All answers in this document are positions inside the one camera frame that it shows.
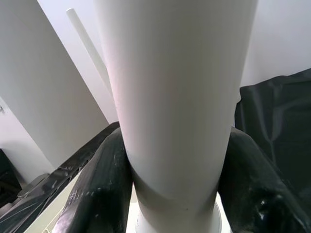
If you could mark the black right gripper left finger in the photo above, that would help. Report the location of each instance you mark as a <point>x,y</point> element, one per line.
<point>97,194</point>

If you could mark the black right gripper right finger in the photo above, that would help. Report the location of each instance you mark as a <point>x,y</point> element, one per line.
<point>262,199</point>

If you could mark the white plastic table top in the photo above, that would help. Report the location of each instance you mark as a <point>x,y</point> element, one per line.
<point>48,213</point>

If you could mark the white plastic table leg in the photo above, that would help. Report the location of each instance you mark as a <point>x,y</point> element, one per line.
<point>175,97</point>
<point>90,48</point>

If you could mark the grey oval stool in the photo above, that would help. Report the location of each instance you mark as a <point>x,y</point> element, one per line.
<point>34,185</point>

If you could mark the black cloth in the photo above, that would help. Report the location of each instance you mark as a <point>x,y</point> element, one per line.
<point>279,121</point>

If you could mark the black leather chair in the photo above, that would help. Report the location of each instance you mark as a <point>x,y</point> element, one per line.
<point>8,177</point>

